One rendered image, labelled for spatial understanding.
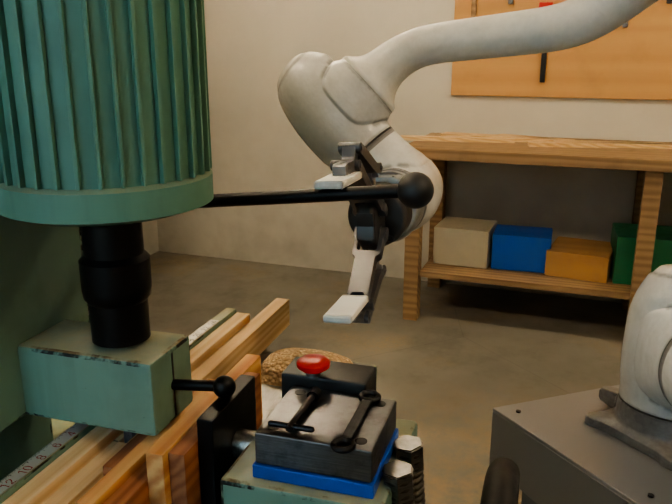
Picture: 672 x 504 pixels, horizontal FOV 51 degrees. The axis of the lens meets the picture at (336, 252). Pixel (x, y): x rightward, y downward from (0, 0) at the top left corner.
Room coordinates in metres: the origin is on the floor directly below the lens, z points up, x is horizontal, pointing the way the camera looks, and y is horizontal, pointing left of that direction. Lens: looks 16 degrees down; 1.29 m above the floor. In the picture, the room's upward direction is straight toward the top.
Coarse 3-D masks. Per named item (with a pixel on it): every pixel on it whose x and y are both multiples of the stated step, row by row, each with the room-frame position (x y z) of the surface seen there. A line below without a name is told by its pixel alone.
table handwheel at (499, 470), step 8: (496, 464) 0.53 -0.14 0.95; (504, 464) 0.53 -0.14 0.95; (512, 464) 0.54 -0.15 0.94; (488, 472) 0.52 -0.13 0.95; (496, 472) 0.51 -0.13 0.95; (504, 472) 0.51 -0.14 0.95; (512, 472) 0.52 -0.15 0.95; (488, 480) 0.50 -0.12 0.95; (496, 480) 0.50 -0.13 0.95; (504, 480) 0.50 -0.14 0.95; (512, 480) 0.50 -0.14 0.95; (488, 488) 0.49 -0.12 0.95; (496, 488) 0.49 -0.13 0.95; (504, 488) 0.49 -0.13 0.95; (512, 488) 0.49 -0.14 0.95; (488, 496) 0.48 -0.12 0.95; (496, 496) 0.48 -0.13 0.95; (504, 496) 0.48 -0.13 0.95; (512, 496) 0.48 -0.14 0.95
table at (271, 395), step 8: (264, 352) 0.87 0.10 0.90; (272, 352) 0.87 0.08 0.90; (264, 360) 0.84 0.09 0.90; (376, 368) 0.83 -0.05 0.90; (376, 376) 0.83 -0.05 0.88; (264, 384) 0.78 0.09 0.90; (264, 392) 0.76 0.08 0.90; (272, 392) 0.76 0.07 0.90; (280, 392) 0.76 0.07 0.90; (264, 400) 0.74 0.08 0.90; (272, 400) 0.74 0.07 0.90; (280, 400) 0.74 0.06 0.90; (264, 408) 0.72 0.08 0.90; (272, 408) 0.72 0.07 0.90; (264, 416) 0.70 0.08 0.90
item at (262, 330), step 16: (272, 304) 0.95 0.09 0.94; (288, 304) 0.97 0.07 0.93; (256, 320) 0.89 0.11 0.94; (272, 320) 0.91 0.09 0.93; (288, 320) 0.96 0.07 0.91; (240, 336) 0.83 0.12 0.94; (256, 336) 0.85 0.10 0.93; (272, 336) 0.90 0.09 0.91; (224, 352) 0.78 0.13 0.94; (240, 352) 0.81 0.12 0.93; (256, 352) 0.85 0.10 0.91; (208, 368) 0.74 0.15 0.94; (224, 368) 0.76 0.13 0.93; (96, 464) 0.54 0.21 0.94; (80, 480) 0.52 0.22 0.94; (96, 480) 0.53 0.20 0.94; (64, 496) 0.50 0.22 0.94; (80, 496) 0.50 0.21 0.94
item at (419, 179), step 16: (416, 176) 0.65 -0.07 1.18; (256, 192) 0.70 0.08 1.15; (272, 192) 0.70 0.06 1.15; (288, 192) 0.69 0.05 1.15; (304, 192) 0.68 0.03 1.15; (320, 192) 0.68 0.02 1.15; (336, 192) 0.67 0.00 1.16; (352, 192) 0.67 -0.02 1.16; (368, 192) 0.66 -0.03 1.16; (384, 192) 0.66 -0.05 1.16; (400, 192) 0.65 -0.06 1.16; (416, 192) 0.64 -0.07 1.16; (432, 192) 0.65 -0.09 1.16; (416, 208) 0.65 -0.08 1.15
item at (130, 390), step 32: (64, 320) 0.65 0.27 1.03; (32, 352) 0.58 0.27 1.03; (64, 352) 0.57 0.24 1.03; (96, 352) 0.57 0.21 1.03; (128, 352) 0.57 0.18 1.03; (160, 352) 0.57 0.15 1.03; (32, 384) 0.58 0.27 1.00; (64, 384) 0.57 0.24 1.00; (96, 384) 0.56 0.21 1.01; (128, 384) 0.55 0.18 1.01; (160, 384) 0.56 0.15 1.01; (64, 416) 0.57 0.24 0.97; (96, 416) 0.56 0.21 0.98; (128, 416) 0.55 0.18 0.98; (160, 416) 0.55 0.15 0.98
